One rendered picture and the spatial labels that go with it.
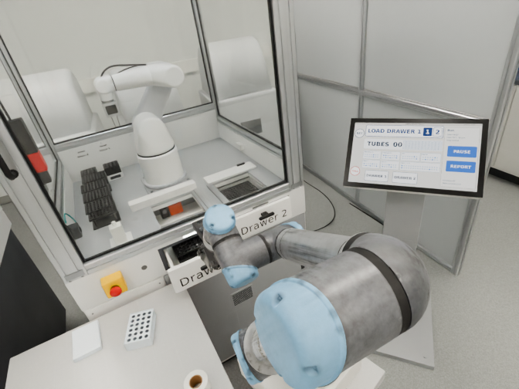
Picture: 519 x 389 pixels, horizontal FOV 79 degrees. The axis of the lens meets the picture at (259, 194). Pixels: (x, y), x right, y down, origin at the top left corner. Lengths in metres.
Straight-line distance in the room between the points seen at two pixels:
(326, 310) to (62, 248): 1.02
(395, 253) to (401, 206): 1.18
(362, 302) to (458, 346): 1.79
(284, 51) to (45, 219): 0.98
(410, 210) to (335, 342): 1.28
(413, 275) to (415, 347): 1.63
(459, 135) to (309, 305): 1.23
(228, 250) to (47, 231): 0.66
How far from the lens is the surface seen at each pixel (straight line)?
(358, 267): 0.39
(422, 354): 2.02
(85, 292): 1.35
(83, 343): 1.34
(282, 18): 1.24
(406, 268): 0.41
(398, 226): 1.65
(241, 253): 0.73
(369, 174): 1.43
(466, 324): 2.25
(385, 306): 0.38
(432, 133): 1.48
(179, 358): 1.16
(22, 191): 1.15
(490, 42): 1.95
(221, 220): 0.74
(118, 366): 1.23
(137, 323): 1.26
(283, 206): 1.43
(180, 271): 1.19
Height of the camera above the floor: 1.69
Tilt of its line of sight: 31 degrees down
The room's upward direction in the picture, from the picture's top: 8 degrees counter-clockwise
